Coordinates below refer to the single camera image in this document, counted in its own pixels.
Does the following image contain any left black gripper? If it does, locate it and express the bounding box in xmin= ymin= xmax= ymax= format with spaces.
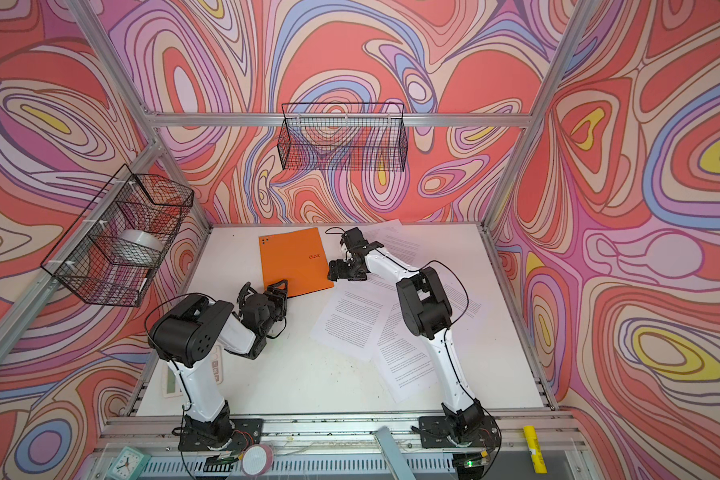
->
xmin=258 ymin=279 xmax=288 ymax=339

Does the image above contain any orange black file folder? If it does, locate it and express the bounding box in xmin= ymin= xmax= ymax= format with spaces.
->
xmin=259 ymin=228 xmax=334 ymax=298

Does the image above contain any printed paper sheet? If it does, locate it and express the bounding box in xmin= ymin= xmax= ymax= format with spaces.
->
xmin=384 ymin=249 xmax=482 ymax=324
xmin=360 ymin=220 xmax=421 ymax=266
xmin=311 ymin=281 xmax=395 ymax=362
xmin=372 ymin=303 xmax=438 ymax=403

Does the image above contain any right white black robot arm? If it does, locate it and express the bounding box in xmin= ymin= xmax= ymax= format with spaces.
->
xmin=328 ymin=242 xmax=485 ymax=446

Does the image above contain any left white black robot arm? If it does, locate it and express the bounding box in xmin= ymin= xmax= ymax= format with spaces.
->
xmin=147 ymin=280 xmax=288 ymax=452

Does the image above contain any pink white calculator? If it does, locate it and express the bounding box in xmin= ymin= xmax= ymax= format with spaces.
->
xmin=162 ymin=345 xmax=223 ymax=398

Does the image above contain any pink tape roll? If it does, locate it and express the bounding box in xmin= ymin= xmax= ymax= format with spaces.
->
xmin=240 ymin=444 xmax=274 ymax=477

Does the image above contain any white tape roll in basket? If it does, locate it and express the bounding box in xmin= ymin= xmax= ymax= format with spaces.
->
xmin=112 ymin=229 xmax=164 ymax=268

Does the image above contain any grey metal bar front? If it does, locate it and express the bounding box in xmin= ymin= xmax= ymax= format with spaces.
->
xmin=374 ymin=426 xmax=416 ymax=480

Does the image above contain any green alarm clock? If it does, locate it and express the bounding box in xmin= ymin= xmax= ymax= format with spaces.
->
xmin=105 ymin=447 xmax=152 ymax=480

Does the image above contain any yellow marker pen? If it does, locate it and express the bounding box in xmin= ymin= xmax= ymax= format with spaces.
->
xmin=523 ymin=425 xmax=548 ymax=474

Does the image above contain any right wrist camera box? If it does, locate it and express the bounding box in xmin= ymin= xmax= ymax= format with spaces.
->
xmin=340 ymin=227 xmax=369 ymax=253

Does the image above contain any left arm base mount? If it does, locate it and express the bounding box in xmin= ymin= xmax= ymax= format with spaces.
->
xmin=172 ymin=416 xmax=264 ymax=452

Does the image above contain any black wire basket back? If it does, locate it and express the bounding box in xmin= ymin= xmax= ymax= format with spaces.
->
xmin=277 ymin=100 xmax=409 ymax=172

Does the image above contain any black wire basket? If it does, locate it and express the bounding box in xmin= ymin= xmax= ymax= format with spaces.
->
xmin=277 ymin=100 xmax=409 ymax=172
xmin=41 ymin=165 xmax=194 ymax=307

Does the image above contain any black wire basket left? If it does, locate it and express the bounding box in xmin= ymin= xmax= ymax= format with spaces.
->
xmin=41 ymin=165 xmax=194 ymax=307

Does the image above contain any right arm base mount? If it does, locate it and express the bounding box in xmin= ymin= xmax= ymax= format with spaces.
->
xmin=411 ymin=416 xmax=502 ymax=451

